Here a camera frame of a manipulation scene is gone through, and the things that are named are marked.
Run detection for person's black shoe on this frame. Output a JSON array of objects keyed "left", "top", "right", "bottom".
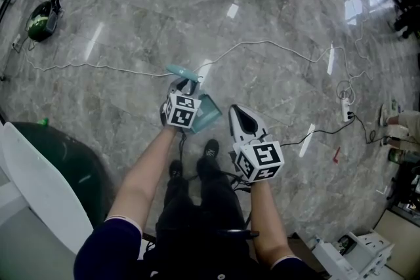
[
  {"left": 203, "top": 138, "right": 220, "bottom": 159},
  {"left": 169, "top": 159, "right": 184, "bottom": 180}
]

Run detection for person's black trousers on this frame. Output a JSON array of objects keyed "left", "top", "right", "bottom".
[{"left": 140, "top": 156, "right": 260, "bottom": 280}]

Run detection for black power cable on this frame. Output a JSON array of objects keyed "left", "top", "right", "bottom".
[{"left": 279, "top": 110, "right": 420, "bottom": 148}]

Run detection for long white cable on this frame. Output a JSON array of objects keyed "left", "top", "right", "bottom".
[{"left": 12, "top": 39, "right": 356, "bottom": 99}]

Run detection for person's dark shirt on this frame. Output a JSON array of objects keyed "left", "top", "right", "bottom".
[{"left": 72, "top": 216, "right": 322, "bottom": 280}]

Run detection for person's black right shoe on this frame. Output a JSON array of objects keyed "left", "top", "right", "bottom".
[{"left": 203, "top": 138, "right": 220, "bottom": 159}]

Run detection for green and black helmet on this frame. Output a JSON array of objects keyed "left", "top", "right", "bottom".
[{"left": 26, "top": 0, "right": 65, "bottom": 43}]

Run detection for white cardboard box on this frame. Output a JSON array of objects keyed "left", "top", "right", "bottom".
[{"left": 310, "top": 228, "right": 396, "bottom": 280}]

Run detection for person's black left shoe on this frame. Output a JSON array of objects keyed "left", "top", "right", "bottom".
[{"left": 169, "top": 159, "right": 184, "bottom": 180}]

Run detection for teal plastic dustpan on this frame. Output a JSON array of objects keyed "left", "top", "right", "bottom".
[{"left": 165, "top": 64, "right": 223, "bottom": 135}]

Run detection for black office chair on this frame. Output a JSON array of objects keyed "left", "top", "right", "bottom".
[{"left": 392, "top": 0, "right": 420, "bottom": 41}]

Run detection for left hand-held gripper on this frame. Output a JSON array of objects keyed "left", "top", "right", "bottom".
[{"left": 159, "top": 77, "right": 202, "bottom": 129}]

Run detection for person's left forearm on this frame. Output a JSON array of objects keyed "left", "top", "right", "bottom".
[{"left": 106, "top": 125, "right": 185, "bottom": 233}]

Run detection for person's right forearm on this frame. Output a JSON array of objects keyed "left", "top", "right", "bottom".
[{"left": 248, "top": 179, "right": 297, "bottom": 270}]

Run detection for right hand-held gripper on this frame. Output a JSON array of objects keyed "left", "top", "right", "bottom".
[{"left": 228, "top": 104, "right": 285, "bottom": 183}]

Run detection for white curved board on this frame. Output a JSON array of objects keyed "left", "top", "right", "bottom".
[{"left": 0, "top": 123, "right": 95, "bottom": 256}]

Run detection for white power strip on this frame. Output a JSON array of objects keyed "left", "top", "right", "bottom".
[{"left": 341, "top": 97, "right": 354, "bottom": 123}]

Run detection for grey marble floor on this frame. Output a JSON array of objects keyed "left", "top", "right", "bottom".
[{"left": 0, "top": 0, "right": 420, "bottom": 276}]

